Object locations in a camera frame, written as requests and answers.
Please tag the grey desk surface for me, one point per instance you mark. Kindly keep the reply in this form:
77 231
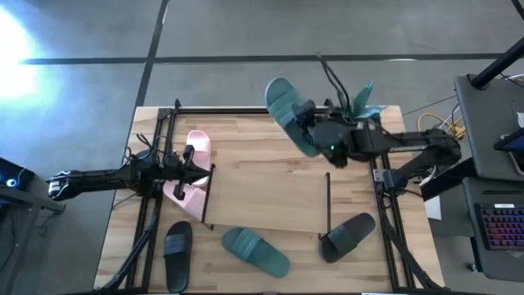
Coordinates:
483 123

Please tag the grey metal stand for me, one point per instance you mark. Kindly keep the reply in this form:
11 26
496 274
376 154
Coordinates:
37 201

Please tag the wooden shelf with black legs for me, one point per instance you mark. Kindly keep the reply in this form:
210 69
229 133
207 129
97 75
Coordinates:
266 196

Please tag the green rubber slide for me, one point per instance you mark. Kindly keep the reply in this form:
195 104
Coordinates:
280 94
262 256

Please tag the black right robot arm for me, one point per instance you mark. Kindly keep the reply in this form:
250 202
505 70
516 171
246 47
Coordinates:
409 143

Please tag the backlit computer keyboard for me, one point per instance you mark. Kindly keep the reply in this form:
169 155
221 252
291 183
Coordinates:
503 225

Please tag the black pole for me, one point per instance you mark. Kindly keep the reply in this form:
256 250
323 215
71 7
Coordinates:
495 65

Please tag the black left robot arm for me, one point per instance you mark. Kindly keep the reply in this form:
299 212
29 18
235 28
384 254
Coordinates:
94 180

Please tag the pink rubber slide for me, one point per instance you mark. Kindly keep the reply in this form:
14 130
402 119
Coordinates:
200 141
192 201

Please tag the black aluminium table frame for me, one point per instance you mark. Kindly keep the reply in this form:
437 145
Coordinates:
245 110

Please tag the white box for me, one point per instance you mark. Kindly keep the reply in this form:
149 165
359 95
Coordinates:
433 209

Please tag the black tablet with blue screen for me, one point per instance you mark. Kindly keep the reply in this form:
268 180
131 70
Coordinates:
513 143

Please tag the snake plant in white pot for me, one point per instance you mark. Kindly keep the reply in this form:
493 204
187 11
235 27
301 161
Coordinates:
364 98

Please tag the black rubber slide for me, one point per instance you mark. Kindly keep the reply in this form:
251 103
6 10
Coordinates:
178 266
348 235

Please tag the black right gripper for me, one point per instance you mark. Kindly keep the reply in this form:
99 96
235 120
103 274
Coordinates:
335 137

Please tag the grey keyboard tray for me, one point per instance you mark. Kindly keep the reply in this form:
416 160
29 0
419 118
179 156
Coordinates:
499 266

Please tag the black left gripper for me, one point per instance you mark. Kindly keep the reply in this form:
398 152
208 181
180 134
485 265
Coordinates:
180 170

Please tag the black desk support bar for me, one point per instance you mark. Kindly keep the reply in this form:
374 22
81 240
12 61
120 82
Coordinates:
450 182

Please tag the black box with blue light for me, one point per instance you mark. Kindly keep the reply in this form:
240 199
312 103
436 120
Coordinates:
20 172

